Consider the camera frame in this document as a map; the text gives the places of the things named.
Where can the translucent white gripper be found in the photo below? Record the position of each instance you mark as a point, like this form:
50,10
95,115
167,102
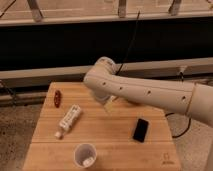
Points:
105,99

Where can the white plastic bottle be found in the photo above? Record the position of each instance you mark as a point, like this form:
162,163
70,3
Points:
67,121

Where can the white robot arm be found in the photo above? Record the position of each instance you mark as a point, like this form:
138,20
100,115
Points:
187,98

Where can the small white object in cup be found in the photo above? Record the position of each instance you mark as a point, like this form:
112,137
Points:
88,162

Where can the black smartphone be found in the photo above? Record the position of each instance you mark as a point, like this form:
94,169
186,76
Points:
140,130

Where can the red chili pepper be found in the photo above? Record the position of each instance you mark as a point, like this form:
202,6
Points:
57,98

